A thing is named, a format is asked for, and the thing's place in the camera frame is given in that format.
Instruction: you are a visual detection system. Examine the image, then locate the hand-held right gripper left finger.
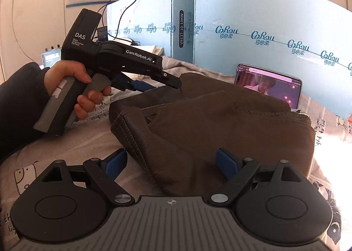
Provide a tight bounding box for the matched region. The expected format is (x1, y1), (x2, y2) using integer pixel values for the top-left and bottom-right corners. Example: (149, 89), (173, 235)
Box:
(41, 149), (135, 206)

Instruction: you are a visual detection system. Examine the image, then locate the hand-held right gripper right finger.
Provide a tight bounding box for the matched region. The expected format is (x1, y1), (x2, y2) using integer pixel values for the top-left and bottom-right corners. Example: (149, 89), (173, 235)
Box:
(207, 148), (312, 207)

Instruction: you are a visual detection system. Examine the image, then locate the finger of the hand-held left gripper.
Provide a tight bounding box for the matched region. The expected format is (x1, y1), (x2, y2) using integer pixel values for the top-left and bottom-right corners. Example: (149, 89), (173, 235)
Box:
(161, 70), (182, 88)
(111, 73), (157, 93)

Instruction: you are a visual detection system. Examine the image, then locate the brown leather garment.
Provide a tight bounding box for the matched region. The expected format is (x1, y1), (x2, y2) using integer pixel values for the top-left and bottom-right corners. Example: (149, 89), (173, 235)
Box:
(109, 73), (315, 198)

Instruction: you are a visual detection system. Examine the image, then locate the person's left forearm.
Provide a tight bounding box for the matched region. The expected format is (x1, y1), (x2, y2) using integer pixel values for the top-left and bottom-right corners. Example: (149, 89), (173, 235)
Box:
(0, 62), (52, 161)

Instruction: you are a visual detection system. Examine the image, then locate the person's left hand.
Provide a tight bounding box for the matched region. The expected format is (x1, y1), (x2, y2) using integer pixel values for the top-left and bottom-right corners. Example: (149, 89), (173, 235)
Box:
(44, 61), (112, 121)

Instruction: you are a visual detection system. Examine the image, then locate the cream folded cloth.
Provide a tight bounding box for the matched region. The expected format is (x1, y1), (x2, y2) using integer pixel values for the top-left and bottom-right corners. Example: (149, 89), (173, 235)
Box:
(139, 44), (166, 58)

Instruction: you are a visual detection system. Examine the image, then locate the striped printed bed sheet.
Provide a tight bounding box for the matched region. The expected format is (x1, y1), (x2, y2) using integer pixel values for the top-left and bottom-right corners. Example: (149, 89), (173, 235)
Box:
(0, 55), (352, 251)

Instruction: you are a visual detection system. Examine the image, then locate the small light blue cardboard box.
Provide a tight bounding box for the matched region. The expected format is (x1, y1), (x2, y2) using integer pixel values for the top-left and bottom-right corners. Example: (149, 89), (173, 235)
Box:
(106, 0), (196, 64)

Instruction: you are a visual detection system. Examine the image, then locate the small screen device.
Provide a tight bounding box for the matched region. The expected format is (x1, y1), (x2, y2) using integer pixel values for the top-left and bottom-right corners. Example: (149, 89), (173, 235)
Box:
(41, 46), (62, 69)

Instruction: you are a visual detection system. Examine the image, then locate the smartphone with lit screen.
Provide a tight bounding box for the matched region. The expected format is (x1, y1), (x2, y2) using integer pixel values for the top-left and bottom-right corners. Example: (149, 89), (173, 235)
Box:
(234, 63), (302, 110)

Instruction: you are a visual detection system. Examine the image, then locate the large light blue cardboard box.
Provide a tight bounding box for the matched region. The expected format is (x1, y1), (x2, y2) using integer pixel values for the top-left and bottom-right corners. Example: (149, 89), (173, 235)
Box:
(193, 0), (352, 120)

